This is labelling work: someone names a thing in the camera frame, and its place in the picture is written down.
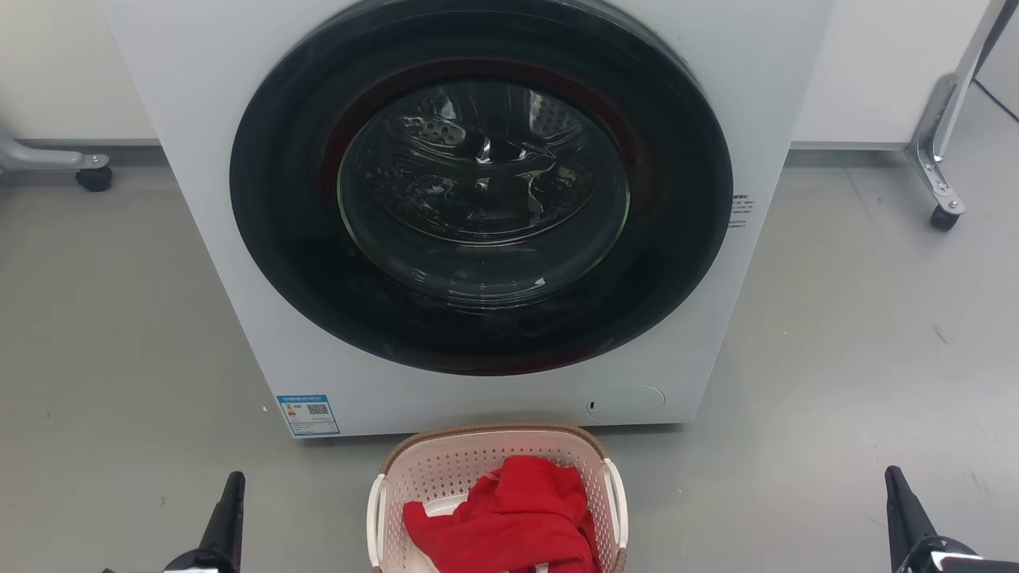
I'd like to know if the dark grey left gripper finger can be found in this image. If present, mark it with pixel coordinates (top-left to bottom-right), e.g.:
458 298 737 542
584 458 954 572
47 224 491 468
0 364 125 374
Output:
197 471 247 553

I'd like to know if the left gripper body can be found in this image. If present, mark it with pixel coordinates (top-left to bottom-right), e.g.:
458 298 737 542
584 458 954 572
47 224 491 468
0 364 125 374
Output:
162 546 242 573

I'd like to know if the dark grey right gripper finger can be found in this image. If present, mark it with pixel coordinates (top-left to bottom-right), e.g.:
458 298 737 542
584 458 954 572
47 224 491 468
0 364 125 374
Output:
884 466 940 558

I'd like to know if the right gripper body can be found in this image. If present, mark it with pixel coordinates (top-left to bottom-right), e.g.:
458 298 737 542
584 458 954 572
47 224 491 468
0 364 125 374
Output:
890 535 1019 573

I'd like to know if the white perforated laundry basket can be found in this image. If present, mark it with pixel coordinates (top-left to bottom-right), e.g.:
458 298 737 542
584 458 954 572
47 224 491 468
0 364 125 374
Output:
366 423 630 573

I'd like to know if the blue energy label sticker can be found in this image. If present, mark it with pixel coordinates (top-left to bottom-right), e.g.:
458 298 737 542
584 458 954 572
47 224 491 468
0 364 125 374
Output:
276 394 342 438

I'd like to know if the white garment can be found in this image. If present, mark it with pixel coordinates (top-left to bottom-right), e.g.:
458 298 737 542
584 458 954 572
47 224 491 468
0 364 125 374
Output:
410 494 472 573

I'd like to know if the black round washer door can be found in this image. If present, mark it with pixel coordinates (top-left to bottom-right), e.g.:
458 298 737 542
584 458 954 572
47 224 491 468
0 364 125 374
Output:
229 0 734 377

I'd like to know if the red garment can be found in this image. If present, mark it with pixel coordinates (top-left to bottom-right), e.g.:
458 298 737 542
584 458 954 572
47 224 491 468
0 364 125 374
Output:
403 455 603 573

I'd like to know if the round white filter cover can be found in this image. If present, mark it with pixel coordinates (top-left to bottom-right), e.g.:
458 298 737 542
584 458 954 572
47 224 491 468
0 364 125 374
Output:
585 384 666 423

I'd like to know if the grey metal stand leg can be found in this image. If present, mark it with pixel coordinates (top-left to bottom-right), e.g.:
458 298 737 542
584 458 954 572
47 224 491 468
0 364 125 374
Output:
907 0 1019 216
0 127 111 173

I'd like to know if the white front-load washing machine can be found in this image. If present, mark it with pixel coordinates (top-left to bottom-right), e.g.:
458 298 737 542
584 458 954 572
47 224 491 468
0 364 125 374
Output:
103 0 835 439

